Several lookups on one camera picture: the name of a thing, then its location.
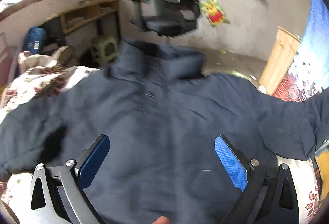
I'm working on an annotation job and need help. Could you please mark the Winnie the Pooh poster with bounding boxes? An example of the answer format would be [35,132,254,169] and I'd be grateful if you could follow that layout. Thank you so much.
[199,0,229,27]

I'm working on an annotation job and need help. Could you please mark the blue backpack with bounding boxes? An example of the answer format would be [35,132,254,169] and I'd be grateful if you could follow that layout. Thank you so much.
[22,26,46,55]

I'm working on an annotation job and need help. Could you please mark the blue patterned curtain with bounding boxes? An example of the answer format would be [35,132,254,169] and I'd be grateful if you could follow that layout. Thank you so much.
[273,0,329,101]

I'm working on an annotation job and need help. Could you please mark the dark navy padded jacket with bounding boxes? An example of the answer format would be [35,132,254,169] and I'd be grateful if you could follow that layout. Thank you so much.
[1,39,328,223]

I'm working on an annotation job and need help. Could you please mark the green plastic stool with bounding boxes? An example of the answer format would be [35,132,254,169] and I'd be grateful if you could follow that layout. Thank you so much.
[90,35,118,67]

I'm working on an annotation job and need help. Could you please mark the wooden desk with shelf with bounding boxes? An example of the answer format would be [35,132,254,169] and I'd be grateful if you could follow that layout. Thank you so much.
[40,0,122,46]

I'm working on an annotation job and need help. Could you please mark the checkered beige bag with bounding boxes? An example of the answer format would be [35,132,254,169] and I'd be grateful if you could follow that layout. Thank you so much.
[51,46,79,69]

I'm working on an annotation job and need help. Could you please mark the floral white red bedsheet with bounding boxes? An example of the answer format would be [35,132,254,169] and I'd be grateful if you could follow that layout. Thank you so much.
[1,51,98,223]

